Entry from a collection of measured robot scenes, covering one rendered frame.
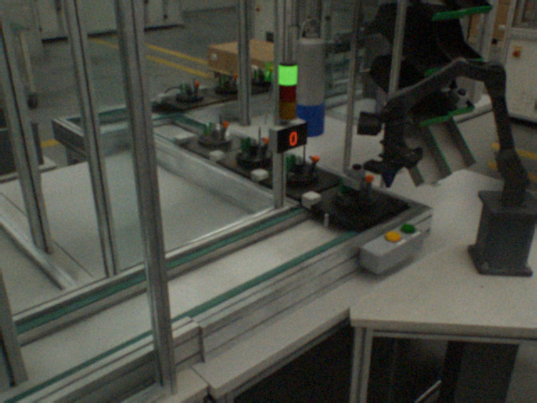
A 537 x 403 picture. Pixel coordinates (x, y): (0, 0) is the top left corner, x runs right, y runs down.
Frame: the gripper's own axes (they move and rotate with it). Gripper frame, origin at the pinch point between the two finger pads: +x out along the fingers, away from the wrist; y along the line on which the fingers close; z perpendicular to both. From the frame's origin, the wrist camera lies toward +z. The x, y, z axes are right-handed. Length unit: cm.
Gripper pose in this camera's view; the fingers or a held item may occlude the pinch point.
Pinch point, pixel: (388, 176)
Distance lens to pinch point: 167.6
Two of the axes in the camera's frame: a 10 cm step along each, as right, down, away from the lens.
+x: 0.0, 9.0, 4.4
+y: 7.4, -2.9, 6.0
